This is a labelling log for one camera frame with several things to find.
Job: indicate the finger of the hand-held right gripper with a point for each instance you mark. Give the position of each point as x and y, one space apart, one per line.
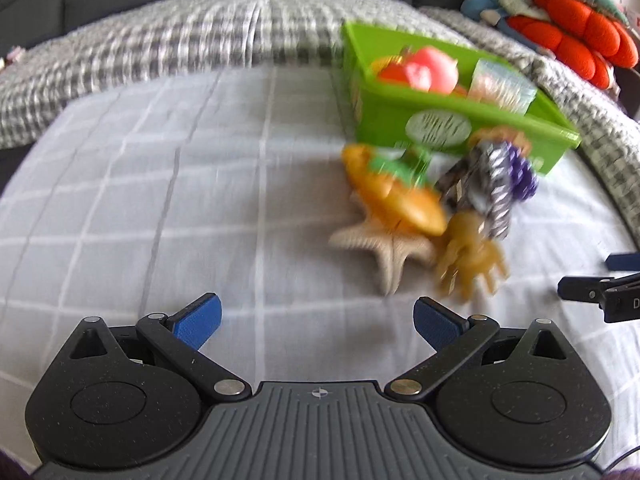
624 262
582 288

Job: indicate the pink squeaky animal toy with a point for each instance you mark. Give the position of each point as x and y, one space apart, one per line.
432 70

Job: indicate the purple toy grapes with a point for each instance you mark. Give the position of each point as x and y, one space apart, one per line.
522 172

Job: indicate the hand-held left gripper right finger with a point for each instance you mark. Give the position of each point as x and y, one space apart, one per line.
437 329

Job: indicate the small pink white object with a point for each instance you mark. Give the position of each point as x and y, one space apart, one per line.
13 55

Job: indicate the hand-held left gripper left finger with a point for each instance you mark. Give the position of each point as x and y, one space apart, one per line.
199 324

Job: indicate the beige toy starfish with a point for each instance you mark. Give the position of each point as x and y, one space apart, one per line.
395 257

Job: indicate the tan rubber toy hand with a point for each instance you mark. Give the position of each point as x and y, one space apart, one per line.
470 260

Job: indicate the dark hair claw clip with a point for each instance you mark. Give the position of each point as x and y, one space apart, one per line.
487 185

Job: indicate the green plastic box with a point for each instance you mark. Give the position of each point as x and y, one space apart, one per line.
385 120

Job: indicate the grey quilted patterned blanket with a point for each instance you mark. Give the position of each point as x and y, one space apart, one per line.
600 125

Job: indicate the blue plush toy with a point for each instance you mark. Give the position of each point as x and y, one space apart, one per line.
492 7

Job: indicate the light grid pattern sheet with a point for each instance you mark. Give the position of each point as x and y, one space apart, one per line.
175 185

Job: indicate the orange pumpkin cushion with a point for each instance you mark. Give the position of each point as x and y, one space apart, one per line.
590 25
565 52

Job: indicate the clear cotton swab jar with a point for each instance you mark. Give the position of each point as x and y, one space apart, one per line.
502 87

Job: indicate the orange toy pumpkin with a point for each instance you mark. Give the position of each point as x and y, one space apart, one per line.
400 200

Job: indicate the grey gingham sofa cover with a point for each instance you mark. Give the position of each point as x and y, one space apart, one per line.
450 22
150 45

